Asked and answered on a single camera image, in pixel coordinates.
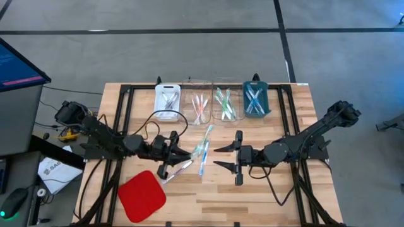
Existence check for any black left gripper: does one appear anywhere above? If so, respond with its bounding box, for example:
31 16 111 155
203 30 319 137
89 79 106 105
148 130 193 180

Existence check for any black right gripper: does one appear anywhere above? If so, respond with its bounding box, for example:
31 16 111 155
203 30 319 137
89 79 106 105
213 130 264 186

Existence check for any orange toothbrush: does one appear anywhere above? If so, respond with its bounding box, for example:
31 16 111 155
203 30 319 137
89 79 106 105
196 93 203 124
190 97 201 125

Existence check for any green toothbrush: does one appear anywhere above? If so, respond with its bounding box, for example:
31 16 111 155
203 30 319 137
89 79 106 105
224 87 232 117
223 88 238 118
215 88 231 120
220 90 230 121
214 94 236 120
192 124 215 158

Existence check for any blue toothbrush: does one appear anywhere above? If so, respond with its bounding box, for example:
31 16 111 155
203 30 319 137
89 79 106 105
246 89 263 115
247 84 266 115
198 140 211 177
244 84 263 114

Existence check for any clear plastic bin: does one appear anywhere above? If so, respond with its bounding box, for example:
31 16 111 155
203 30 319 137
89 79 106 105
211 77 246 123
178 79 213 126

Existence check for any white plastic bin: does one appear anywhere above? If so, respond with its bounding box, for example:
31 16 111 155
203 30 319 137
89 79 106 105
153 83 182 123

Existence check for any red cloth pad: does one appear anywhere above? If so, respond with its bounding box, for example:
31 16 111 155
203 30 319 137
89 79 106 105
117 170 167 223

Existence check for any teal plastic bin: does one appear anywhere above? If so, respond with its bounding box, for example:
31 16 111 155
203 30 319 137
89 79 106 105
242 80 271 119

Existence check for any yellow power plug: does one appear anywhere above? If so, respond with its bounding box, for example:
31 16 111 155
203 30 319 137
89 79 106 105
58 131 80 143

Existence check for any white printed booklet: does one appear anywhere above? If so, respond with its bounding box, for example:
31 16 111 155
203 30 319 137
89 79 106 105
37 156 83 195

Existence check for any grey desk black edge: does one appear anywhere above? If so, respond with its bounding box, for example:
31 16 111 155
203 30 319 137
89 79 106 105
0 135 86 227

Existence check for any black computer mouse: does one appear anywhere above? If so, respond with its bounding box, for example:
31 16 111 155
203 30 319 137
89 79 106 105
0 187 29 221

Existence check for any black keyboard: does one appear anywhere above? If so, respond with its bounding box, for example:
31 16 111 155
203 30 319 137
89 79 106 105
0 158 8 194

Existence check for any computer monitor blue screen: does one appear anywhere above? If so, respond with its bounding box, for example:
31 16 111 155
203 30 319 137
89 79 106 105
0 37 52 94

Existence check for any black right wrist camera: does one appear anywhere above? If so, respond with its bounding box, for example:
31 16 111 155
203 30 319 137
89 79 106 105
241 146 254 167

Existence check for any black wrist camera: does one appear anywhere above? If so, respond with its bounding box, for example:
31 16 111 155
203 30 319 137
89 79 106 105
152 135 167 155
241 146 254 167

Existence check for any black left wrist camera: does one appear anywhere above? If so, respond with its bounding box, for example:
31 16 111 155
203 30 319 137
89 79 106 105
152 135 167 155

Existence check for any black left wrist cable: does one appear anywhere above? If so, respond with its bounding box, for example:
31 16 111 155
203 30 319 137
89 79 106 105
131 109 189 141

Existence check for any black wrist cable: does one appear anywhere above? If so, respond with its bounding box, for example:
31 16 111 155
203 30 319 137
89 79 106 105
248 157 297 207
131 109 189 141

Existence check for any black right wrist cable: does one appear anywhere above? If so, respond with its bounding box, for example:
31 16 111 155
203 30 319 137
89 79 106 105
248 157 297 207

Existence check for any black aluminium rig frame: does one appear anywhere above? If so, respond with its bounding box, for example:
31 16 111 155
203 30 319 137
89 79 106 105
71 75 347 227

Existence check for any thin black floor cable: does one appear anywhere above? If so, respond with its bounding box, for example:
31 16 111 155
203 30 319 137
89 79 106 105
42 84 107 96

